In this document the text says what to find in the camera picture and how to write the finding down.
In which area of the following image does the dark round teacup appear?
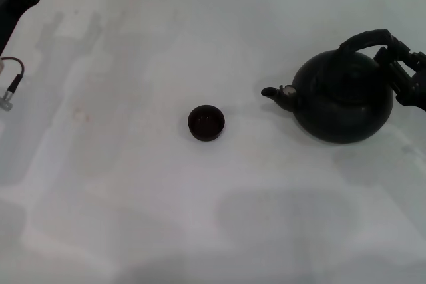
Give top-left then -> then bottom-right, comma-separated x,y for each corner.
187,104 -> 226,143

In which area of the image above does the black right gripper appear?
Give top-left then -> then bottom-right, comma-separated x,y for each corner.
373,32 -> 426,112

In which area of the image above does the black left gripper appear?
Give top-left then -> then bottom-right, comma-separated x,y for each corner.
0,0 -> 56,56

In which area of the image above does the dark left wrist cable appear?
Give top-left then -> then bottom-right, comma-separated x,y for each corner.
0,59 -> 26,112

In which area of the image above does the black round teapot with handle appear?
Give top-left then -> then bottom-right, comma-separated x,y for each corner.
260,28 -> 396,144

